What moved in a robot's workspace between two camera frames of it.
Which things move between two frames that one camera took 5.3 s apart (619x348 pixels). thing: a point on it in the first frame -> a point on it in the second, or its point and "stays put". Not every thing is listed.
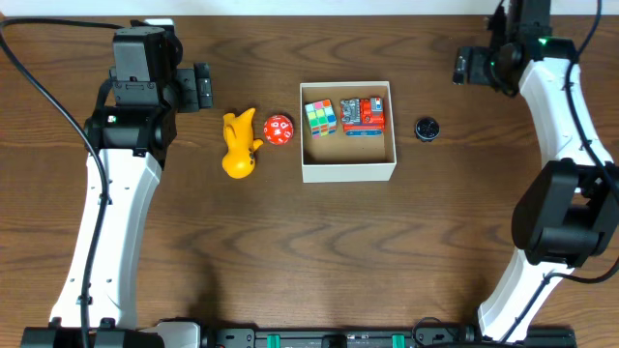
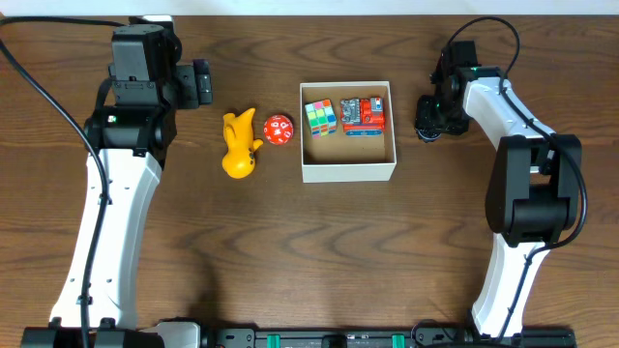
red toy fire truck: x=363 y=117 stays put
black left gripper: x=201 y=86 stays put
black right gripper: x=461 y=71 -> x=430 y=128
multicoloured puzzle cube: x=321 y=117 stays put
